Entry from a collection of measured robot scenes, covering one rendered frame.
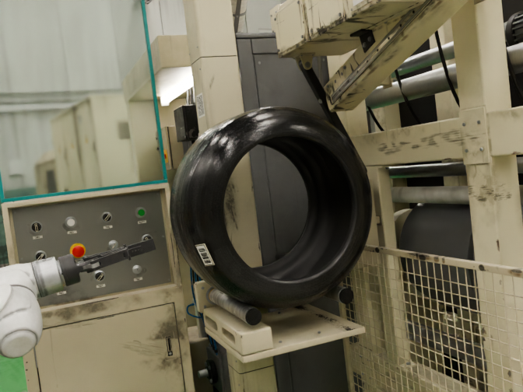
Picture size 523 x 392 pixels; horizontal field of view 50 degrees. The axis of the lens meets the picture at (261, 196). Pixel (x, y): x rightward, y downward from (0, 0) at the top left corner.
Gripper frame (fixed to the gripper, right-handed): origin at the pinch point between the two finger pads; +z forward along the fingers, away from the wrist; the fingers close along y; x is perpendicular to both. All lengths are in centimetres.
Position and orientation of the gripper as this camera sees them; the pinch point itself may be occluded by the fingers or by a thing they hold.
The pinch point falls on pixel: (141, 247)
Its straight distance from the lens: 151.1
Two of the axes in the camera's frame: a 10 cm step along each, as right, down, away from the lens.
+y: -3.7, 0.0, 9.3
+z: 9.0, -2.7, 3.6
